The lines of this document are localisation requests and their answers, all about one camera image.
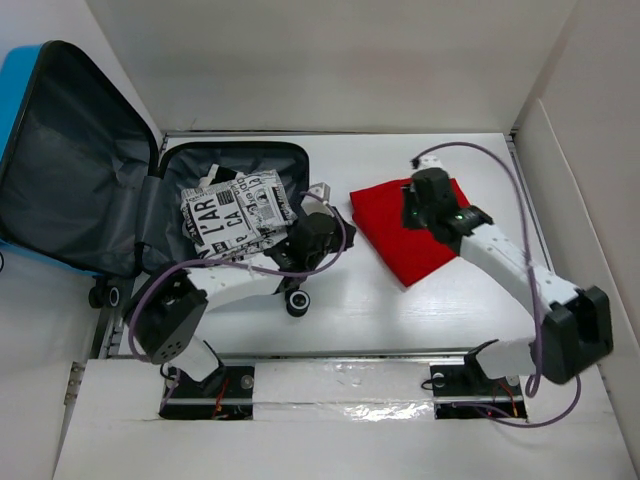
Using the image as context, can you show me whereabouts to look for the wrist white camera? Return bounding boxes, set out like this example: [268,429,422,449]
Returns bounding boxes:
[301,182,332,216]
[410,153,444,171]

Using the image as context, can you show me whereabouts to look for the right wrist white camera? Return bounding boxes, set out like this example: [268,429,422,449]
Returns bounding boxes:
[410,153,444,171]

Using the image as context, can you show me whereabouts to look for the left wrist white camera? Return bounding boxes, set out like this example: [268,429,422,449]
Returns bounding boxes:
[301,182,332,216]

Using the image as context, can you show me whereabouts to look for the newspaper print garment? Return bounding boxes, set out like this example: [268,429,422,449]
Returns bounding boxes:
[181,170,297,260]

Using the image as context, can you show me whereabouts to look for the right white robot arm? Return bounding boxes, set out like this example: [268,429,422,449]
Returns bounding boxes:
[402,167,614,393]

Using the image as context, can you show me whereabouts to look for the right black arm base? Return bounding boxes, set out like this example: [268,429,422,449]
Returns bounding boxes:
[421,364,528,420]

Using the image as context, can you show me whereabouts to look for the black and white striped garment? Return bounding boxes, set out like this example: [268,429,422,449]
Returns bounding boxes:
[198,164,245,188]

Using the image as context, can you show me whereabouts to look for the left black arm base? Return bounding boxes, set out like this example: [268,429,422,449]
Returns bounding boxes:
[159,365,255,421]

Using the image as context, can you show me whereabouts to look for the red polo shirt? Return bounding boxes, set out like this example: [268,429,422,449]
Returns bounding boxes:
[350,178,456,288]

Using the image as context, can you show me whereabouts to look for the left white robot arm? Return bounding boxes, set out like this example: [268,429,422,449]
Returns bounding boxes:
[124,212,356,398]

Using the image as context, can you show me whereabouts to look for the blue hard-shell suitcase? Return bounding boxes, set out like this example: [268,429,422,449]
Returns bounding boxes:
[1,40,310,307]

